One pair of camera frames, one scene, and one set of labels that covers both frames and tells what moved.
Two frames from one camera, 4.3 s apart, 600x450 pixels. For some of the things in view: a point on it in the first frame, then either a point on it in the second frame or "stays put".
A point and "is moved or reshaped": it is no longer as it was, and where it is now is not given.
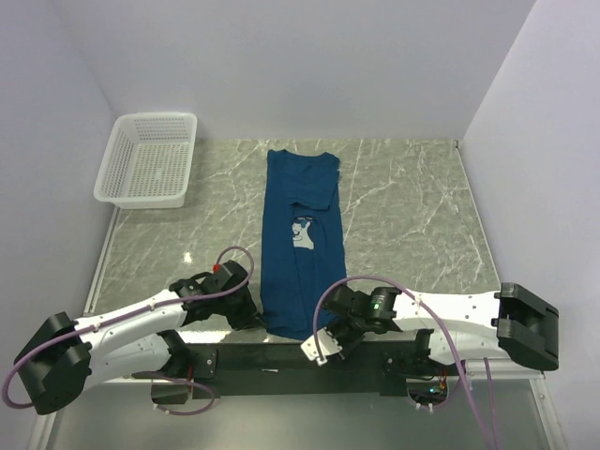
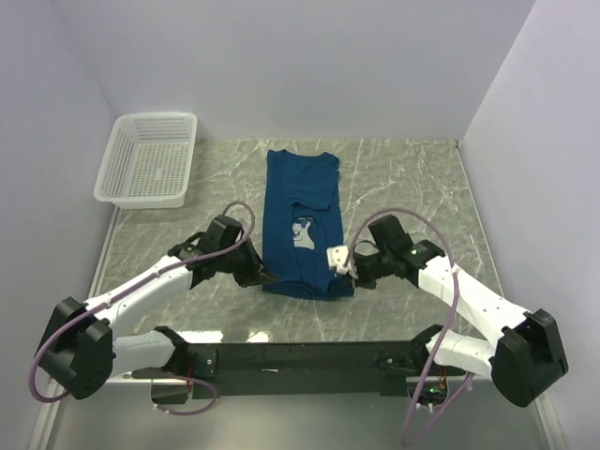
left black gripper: x=250 y=316 -> x=254 y=271
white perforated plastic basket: x=148 y=160 stays put
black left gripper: x=286 y=368 stays put
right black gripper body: x=348 y=332 -> x=372 y=266
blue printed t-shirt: x=302 y=242 is moved or reshaped
